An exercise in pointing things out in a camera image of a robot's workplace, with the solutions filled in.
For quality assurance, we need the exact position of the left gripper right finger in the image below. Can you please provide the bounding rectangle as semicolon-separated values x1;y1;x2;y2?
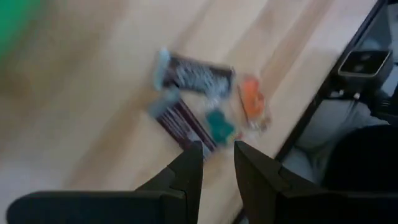
233;140;398;224

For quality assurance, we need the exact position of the person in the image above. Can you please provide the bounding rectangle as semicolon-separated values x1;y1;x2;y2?
281;90;391;184

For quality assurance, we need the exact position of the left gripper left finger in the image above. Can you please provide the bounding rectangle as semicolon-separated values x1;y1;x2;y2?
6;140;205;224

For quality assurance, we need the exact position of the teal gummy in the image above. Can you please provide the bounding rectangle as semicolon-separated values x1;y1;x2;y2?
203;108;239;147

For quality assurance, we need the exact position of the orange gummy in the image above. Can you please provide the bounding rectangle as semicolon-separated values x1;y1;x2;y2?
236;74;273;133

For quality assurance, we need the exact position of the green slotted plastic basket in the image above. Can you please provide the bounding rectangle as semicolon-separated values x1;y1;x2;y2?
0;0;46;62

